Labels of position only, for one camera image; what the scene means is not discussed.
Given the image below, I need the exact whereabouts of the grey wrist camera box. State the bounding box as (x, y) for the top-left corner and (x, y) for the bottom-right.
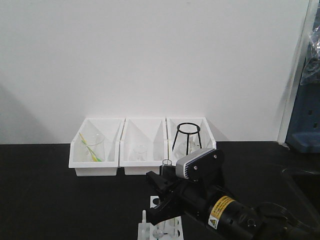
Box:
(175, 148), (225, 181)

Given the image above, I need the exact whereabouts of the white storage bin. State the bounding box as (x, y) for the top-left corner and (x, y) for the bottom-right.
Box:
(166, 117), (217, 165)
(119, 117), (169, 176)
(68, 118), (125, 177)

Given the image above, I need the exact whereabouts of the yellow green stirring stick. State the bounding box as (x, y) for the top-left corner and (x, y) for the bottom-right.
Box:
(79, 133), (102, 162)

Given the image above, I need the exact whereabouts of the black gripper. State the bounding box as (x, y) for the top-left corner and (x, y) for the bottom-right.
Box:
(146, 166), (228, 225)

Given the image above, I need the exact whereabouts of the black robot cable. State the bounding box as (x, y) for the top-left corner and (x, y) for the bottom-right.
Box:
(254, 201), (320, 232)

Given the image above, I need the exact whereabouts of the black wire tripod stand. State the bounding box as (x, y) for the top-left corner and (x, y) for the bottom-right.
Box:
(172, 122), (202, 152)

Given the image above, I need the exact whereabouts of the short clear test tube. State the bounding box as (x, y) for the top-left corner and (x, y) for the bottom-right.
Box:
(160, 159), (172, 177)

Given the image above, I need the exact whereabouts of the black lab sink basin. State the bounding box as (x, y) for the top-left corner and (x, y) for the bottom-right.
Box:
(281, 168), (320, 219)

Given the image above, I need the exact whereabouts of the white test tube rack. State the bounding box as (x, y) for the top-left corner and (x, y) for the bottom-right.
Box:
(137, 210), (184, 240)

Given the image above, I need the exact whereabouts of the tall clear test tube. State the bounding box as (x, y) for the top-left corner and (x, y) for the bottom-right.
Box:
(152, 221), (166, 240)

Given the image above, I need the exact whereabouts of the left white storage bin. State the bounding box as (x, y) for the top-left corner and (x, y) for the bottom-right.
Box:
(68, 118), (125, 177)

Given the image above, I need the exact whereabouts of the clear glassware right bin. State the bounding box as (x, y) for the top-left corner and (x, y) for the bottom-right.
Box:
(174, 141), (200, 159)

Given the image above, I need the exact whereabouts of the grey blue pegboard drying rack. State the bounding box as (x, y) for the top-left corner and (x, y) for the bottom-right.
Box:
(286, 0), (320, 154)

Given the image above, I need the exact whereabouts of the middle white storage bin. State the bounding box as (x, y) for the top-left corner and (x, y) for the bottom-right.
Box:
(119, 117), (169, 176)

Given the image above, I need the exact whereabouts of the clear glass beaker left bin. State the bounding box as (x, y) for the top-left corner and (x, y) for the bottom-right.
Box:
(83, 133), (105, 162)

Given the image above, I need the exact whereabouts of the plastic bag of black pegs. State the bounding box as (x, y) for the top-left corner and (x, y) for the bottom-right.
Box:
(300, 24), (320, 86)

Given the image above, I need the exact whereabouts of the right white storage bin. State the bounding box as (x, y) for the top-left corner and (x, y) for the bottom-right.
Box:
(166, 117), (217, 165)

